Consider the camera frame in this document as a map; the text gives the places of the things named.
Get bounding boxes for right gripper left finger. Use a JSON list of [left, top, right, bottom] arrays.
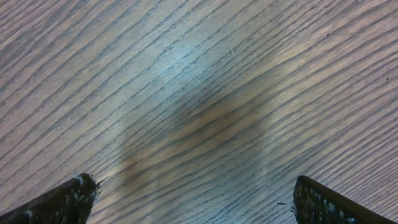
[[1, 173, 101, 224]]

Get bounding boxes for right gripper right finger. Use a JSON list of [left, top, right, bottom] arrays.
[[292, 175, 395, 224]]

